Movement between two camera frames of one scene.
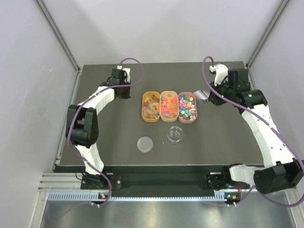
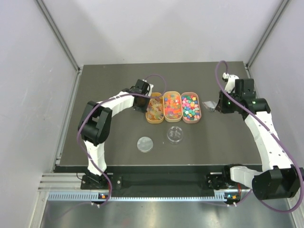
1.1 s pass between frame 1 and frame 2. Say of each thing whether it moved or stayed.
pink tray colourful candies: moved
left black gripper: moved
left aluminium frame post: stayed
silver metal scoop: moved
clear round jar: stayed
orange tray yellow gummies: moved
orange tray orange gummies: moved
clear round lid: stayed
